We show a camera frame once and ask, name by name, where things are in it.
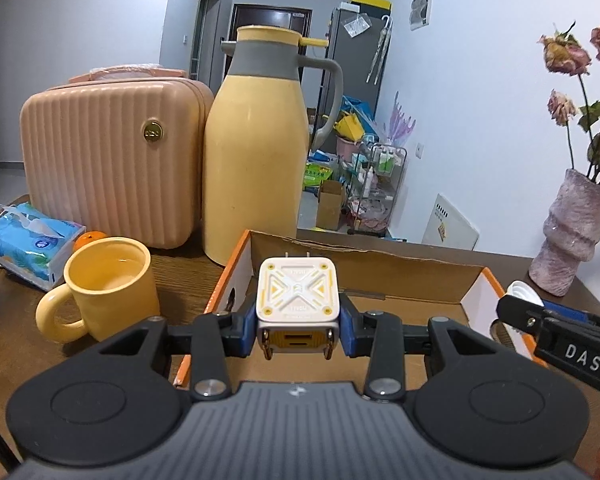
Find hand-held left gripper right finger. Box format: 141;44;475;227
338;305;498;402

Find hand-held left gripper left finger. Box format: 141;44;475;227
100;305;258;402

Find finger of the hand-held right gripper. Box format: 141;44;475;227
496;296;548;336
542;301;600;322

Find white ribbed round lid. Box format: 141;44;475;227
490;280;545;341

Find white square charger plug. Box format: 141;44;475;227
256;252;342;363

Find red orange cardboard box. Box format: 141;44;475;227
172;230;538;391

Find pink textured vase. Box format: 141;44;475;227
528;168;600;297

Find white leaning board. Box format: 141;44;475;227
422;193;481;251

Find yellow ceramic mug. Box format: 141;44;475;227
35;236;161;343

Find brown cardboard box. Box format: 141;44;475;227
316;180;347;231

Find green packet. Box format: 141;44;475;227
304;157;336;192

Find yellow thermos jug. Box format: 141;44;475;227
202;25;345;267

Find pink bucket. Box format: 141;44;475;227
336;135;363;161

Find small orange fruit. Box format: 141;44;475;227
74;230;106;251

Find yellow bag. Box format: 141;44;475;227
334;112;363;141

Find pink ribbed suitcase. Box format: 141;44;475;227
20;63;216;250

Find blue tissue pack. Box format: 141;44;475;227
0;202;87;292

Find grey refrigerator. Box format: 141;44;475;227
325;4;393;121

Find bunch of dried pink roses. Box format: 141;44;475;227
537;19;600;186

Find hanging folded umbrella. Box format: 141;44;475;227
366;15;393;85

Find grey interior door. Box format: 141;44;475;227
192;0;222;83

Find clear plastic bag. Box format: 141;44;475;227
342;14;372;38

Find dark entrance door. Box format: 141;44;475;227
228;4;313;68

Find yellow and black box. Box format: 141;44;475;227
350;0;393;18

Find wire rack cart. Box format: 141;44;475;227
349;142;408;236

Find white wall panel box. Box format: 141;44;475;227
410;0;434;31

